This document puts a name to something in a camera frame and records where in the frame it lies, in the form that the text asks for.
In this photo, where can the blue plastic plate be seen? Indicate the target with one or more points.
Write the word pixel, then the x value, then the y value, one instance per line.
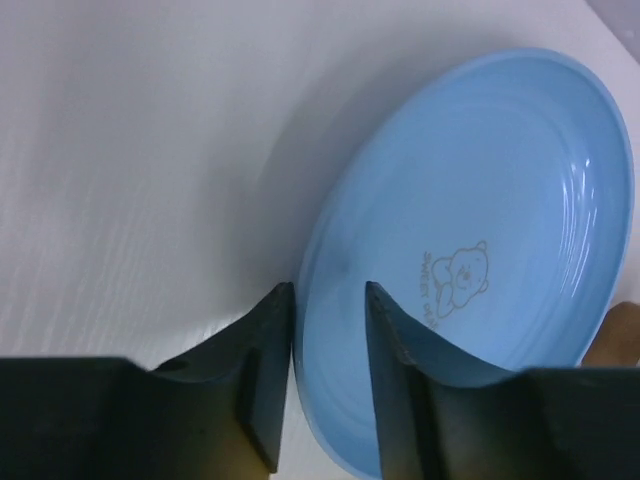
pixel 495 207

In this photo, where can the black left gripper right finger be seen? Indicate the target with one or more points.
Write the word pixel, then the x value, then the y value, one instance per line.
pixel 442 413

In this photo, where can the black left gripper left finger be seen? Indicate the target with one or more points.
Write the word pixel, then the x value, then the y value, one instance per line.
pixel 215 411

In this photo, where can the metal cup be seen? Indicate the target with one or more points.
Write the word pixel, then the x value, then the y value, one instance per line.
pixel 617 342

